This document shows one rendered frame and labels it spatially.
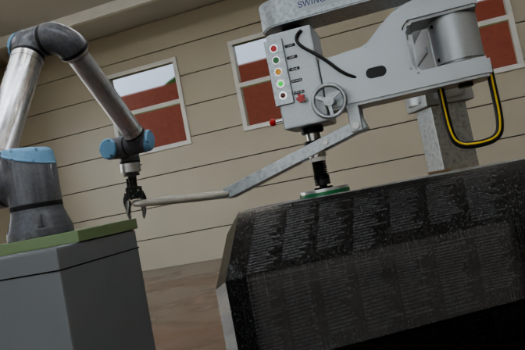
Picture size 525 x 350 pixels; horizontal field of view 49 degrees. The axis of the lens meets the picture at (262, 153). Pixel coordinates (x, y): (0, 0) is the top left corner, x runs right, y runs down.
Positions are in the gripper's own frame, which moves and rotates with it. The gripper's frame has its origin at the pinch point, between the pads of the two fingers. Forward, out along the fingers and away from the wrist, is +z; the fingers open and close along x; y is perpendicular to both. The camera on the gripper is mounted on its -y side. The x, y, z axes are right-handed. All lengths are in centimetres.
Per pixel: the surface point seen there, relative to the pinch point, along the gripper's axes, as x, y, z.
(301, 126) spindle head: 71, 40, -30
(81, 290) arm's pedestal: -20, 108, 11
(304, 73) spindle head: 75, 41, -51
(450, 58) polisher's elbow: 126, 69, -48
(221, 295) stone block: 26, 52, 31
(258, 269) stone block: 39, 62, 22
